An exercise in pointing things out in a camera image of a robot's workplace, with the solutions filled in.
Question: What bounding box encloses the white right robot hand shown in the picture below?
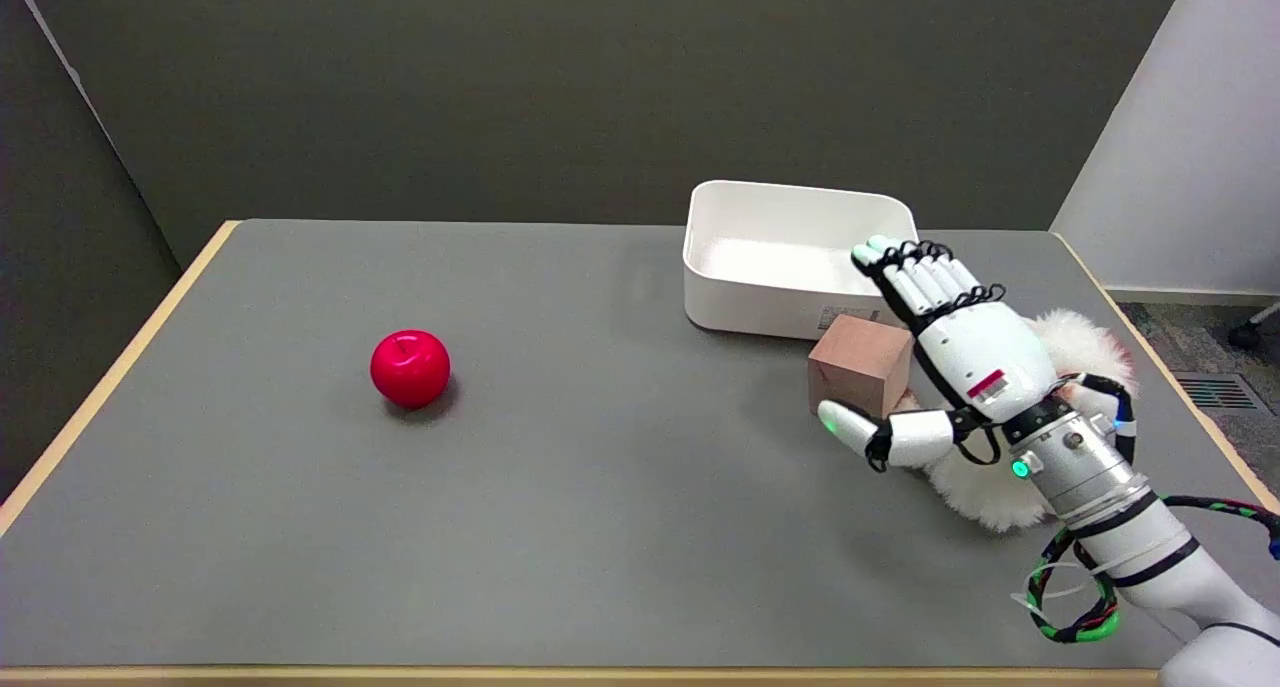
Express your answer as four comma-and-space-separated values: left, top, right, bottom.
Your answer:
818, 235, 1066, 473

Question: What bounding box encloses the wooden cube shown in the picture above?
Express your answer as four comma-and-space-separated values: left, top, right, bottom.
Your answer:
807, 314, 915, 420

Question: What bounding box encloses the white fluffy plush toy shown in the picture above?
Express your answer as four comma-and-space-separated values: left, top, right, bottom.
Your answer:
895, 309, 1138, 533

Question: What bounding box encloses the white plastic bin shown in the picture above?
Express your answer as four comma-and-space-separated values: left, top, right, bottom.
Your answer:
683, 180, 919, 342

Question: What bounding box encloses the floor vent grille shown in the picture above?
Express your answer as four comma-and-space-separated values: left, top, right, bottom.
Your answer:
1172, 373, 1261, 411

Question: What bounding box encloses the black chair caster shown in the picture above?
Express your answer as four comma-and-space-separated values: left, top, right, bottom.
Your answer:
1228, 303, 1280, 351

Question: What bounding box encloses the red apple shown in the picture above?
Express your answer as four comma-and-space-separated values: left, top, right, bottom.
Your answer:
370, 329, 452, 410

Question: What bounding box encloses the black green cable bundle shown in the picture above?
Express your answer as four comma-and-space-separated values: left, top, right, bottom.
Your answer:
1023, 496, 1280, 644

